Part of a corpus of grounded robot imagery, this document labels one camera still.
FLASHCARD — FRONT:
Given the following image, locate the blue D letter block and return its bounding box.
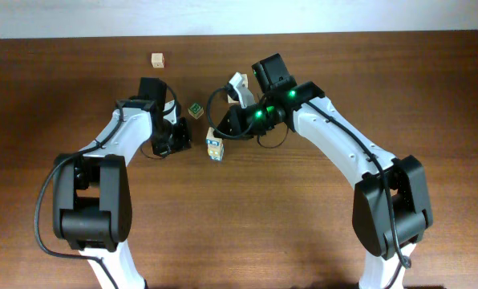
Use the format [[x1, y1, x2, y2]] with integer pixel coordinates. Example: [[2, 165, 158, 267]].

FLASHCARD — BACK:
[[208, 143, 224, 156]]

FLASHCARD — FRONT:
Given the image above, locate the yellow edged wooden block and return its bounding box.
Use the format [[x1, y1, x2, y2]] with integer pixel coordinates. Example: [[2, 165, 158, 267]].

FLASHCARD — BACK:
[[210, 155, 222, 161]]

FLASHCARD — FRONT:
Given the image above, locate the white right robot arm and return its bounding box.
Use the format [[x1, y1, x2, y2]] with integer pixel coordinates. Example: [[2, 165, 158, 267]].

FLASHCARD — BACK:
[[213, 74, 433, 288]]

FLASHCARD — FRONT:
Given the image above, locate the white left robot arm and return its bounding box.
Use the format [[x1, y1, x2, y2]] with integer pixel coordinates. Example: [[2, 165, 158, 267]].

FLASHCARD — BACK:
[[45, 96, 190, 288]]

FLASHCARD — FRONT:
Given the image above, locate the wooden block upper pair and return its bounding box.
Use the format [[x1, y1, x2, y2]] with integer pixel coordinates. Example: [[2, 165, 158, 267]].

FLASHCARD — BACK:
[[241, 74, 249, 88]]

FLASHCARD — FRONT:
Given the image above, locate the green B letter block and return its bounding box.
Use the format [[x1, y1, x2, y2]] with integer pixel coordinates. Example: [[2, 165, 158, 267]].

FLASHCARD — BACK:
[[188, 103, 204, 120]]

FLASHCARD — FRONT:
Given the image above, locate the plain wooden block far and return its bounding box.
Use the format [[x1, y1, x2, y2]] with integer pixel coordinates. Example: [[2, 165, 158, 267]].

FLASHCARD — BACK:
[[151, 53, 165, 68]]

